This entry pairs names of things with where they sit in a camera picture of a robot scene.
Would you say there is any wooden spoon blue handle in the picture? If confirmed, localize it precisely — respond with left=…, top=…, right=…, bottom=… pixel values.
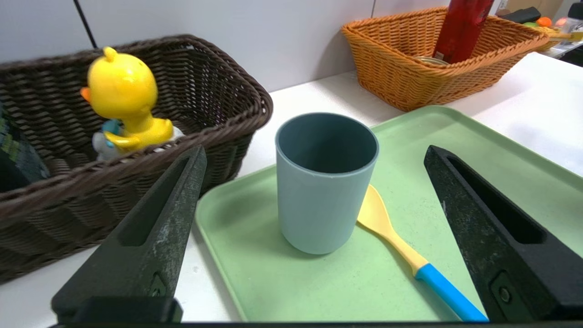
left=357, top=184, right=489, bottom=323

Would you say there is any blue-grey plastic cup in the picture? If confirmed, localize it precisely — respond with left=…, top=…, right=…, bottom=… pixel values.
left=275, top=113, right=379, bottom=255

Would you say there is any light green plastic tray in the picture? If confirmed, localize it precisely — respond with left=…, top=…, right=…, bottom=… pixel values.
left=195, top=105, right=583, bottom=323

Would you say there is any orange wicker basket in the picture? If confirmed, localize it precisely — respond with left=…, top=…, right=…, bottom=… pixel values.
left=342, top=6, right=550, bottom=113

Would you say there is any black square bottle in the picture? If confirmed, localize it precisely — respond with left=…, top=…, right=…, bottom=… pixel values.
left=0, top=104, right=51, bottom=193

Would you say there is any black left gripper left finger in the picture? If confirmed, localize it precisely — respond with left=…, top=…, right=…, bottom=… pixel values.
left=51, top=145, right=207, bottom=322

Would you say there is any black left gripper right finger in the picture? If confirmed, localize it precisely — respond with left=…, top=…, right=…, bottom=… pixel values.
left=424, top=145, right=583, bottom=322

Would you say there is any red soda can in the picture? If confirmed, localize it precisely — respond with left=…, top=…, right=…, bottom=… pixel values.
left=433, top=0, right=495, bottom=64

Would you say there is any small tin gold lid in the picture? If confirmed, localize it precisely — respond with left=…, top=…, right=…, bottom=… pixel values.
left=412, top=56, right=450, bottom=67

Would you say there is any yellow duck toy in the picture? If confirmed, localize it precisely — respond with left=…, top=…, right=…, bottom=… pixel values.
left=80, top=46, right=184, bottom=161

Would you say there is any dark brown wicker basket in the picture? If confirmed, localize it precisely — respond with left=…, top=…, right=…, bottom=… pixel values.
left=0, top=35, right=274, bottom=284

